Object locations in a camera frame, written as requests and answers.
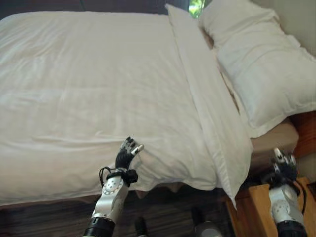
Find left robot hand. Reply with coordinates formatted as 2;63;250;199
114;136;144;171

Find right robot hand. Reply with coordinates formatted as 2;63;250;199
271;147;297;184

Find white duvet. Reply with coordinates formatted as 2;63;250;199
0;3;254;211

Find dark wooden headboard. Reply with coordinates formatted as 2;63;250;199
289;111;316;158

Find wooden bedside table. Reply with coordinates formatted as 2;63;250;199
225;176;316;237

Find robot dark left foot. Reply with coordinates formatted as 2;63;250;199
134;216;149;237

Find robot silver right leg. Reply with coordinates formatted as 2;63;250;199
191;206;223;237

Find large white pillow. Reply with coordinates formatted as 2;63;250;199
198;0;316;138

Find window with green view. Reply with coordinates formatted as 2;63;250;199
188;0;210;19

